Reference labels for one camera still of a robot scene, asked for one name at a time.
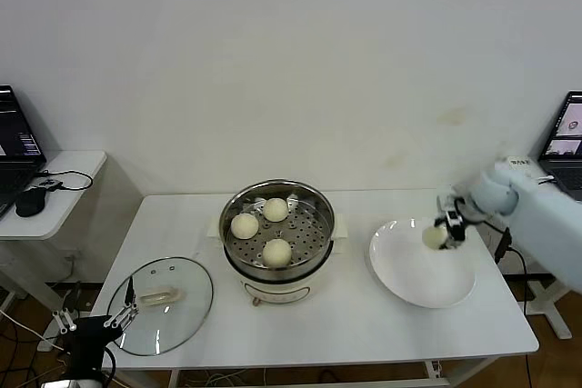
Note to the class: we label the black laptop beside mouse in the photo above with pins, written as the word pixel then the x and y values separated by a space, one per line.
pixel 18 133

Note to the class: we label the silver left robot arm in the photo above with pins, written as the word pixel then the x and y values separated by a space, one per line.
pixel 63 383

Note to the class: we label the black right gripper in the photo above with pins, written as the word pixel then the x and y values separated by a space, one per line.
pixel 452 213

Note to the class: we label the black computer mouse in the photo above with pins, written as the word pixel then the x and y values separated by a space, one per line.
pixel 31 201

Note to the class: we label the white side table with mouse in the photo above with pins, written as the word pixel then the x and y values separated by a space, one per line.
pixel 77 170

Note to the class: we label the glass pot lid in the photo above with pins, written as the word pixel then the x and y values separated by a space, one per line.
pixel 182 279

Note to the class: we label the cream electric cooker base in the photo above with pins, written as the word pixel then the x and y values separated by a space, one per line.
pixel 282 290

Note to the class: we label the white side table with strip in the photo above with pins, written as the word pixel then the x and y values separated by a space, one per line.
pixel 552 311

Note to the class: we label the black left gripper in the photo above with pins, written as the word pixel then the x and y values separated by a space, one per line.
pixel 88 342

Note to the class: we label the white round plate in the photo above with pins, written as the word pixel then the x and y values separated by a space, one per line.
pixel 409 270

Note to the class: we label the white steamed baozi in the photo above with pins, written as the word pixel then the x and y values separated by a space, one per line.
pixel 434 238
pixel 275 209
pixel 245 225
pixel 276 253

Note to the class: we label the black laptop beside power strip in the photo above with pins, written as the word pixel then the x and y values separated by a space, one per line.
pixel 564 142

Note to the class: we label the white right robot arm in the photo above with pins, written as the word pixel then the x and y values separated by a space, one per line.
pixel 536 220

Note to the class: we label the stainless steel steamer basket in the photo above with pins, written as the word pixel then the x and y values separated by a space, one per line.
pixel 309 233

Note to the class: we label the white main table frame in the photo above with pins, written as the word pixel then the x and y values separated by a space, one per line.
pixel 435 371

